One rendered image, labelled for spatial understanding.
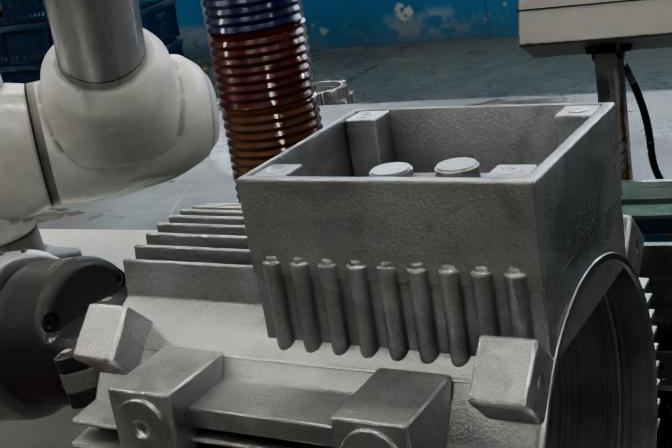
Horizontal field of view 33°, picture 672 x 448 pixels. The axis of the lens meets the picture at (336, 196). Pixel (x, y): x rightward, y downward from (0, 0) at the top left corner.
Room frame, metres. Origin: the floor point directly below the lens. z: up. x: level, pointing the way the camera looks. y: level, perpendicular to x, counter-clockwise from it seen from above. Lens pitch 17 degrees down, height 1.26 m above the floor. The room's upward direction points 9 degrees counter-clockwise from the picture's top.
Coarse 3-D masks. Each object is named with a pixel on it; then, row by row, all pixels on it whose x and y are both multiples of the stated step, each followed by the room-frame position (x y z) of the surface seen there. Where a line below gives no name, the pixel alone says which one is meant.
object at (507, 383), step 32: (640, 256) 0.46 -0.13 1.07; (96, 320) 0.45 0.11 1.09; (128, 320) 0.44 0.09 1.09; (96, 352) 0.44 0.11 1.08; (128, 352) 0.44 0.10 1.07; (480, 352) 0.36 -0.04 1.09; (512, 352) 0.35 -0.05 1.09; (544, 352) 0.35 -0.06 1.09; (480, 384) 0.35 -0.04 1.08; (512, 384) 0.34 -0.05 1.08; (544, 384) 0.35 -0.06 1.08; (512, 416) 0.35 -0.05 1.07; (544, 416) 0.35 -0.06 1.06
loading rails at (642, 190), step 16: (624, 192) 0.96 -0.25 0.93; (640, 192) 0.95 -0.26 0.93; (656, 192) 0.94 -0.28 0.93; (624, 208) 0.94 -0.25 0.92; (640, 208) 0.93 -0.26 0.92; (656, 208) 0.93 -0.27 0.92; (640, 224) 0.92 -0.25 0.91; (656, 224) 0.91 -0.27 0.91; (656, 240) 0.91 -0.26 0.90; (656, 256) 0.80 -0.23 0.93; (640, 272) 0.81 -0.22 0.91; (656, 272) 0.80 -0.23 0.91; (656, 288) 0.81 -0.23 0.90; (656, 304) 0.81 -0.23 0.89; (656, 320) 0.81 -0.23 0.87; (656, 336) 0.81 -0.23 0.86
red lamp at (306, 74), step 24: (288, 24) 0.66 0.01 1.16; (216, 48) 0.66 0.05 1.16; (240, 48) 0.65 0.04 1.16; (264, 48) 0.65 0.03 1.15; (288, 48) 0.66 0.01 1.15; (216, 72) 0.67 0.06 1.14; (240, 72) 0.65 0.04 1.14; (264, 72) 0.65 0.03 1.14; (288, 72) 0.66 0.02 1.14; (312, 72) 0.67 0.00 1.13; (240, 96) 0.66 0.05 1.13; (264, 96) 0.65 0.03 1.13; (288, 96) 0.65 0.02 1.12
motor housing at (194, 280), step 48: (192, 240) 0.48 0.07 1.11; (240, 240) 0.46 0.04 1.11; (144, 288) 0.47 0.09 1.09; (192, 288) 0.45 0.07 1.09; (240, 288) 0.44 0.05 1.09; (624, 288) 0.46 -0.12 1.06; (192, 336) 0.44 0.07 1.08; (240, 336) 0.43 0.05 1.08; (576, 336) 0.48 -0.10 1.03; (624, 336) 0.47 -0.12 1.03; (240, 384) 0.41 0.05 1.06; (288, 384) 0.40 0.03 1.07; (336, 384) 0.39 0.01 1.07; (576, 384) 0.48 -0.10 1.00; (624, 384) 0.47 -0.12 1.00; (96, 432) 0.43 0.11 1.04; (240, 432) 0.39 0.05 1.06; (288, 432) 0.38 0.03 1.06; (480, 432) 0.36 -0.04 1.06; (528, 432) 0.35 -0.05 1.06; (576, 432) 0.48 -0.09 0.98; (624, 432) 0.47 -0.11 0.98
